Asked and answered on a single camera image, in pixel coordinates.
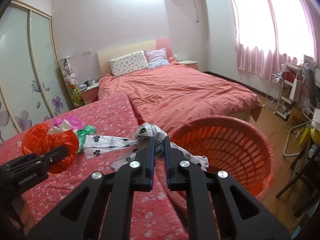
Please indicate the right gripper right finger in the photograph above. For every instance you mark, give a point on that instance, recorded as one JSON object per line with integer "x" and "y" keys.
{"x": 218, "y": 206}

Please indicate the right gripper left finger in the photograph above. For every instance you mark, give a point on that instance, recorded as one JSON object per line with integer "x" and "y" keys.
{"x": 101, "y": 206}

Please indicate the red plastic bag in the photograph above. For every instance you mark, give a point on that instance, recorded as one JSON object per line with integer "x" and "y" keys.
{"x": 37, "y": 140}

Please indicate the white paw-print plastic bag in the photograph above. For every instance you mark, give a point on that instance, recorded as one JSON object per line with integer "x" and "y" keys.
{"x": 96, "y": 145}

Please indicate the green plastic bag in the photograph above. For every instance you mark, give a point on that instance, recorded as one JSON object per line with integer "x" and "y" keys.
{"x": 83, "y": 133}

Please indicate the magenta plastic bag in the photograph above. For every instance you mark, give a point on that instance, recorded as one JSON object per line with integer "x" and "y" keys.
{"x": 70, "y": 122}

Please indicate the clear white plastic bag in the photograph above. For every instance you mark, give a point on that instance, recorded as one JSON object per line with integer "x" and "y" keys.
{"x": 60, "y": 126}

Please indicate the person's left hand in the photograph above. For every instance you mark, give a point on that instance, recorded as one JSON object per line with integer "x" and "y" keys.
{"x": 23, "y": 210}

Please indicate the pink floral bedspread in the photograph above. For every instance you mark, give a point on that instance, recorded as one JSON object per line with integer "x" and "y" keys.
{"x": 153, "y": 214}

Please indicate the red plastic laundry basket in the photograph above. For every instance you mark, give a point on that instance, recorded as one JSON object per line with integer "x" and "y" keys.
{"x": 232, "y": 145}

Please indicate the sliding-door floral wardrobe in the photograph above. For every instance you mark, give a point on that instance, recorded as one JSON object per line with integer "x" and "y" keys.
{"x": 32, "y": 89}

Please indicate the pink left nightstand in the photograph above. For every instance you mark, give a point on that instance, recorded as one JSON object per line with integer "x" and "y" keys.
{"x": 90, "y": 94}

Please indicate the stuffed toy rack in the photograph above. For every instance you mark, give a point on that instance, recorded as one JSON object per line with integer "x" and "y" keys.
{"x": 71, "y": 83}

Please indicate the cardboard box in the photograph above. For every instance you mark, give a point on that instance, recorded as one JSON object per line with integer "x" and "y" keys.
{"x": 296, "y": 118}

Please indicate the salmon duvet bed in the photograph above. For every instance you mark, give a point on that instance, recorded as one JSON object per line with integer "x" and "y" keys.
{"x": 173, "y": 95}

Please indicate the beige wooden headboard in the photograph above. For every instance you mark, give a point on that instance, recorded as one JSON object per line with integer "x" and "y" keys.
{"x": 105, "y": 55}

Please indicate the right nightstand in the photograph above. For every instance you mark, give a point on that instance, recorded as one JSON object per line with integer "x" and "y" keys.
{"x": 189, "y": 63}

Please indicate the white floral pillow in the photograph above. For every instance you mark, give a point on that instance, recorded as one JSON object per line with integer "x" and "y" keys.
{"x": 129, "y": 63}

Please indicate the pink striped pillow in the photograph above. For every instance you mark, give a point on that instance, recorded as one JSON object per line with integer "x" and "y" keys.
{"x": 156, "y": 58}

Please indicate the pink window curtain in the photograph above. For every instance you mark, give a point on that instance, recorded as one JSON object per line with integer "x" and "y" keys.
{"x": 270, "y": 33}

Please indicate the white metal chair frame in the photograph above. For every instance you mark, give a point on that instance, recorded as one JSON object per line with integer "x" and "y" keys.
{"x": 297, "y": 130}

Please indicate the white wire shelf cart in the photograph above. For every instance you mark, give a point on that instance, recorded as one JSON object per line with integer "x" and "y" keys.
{"x": 283, "y": 92}

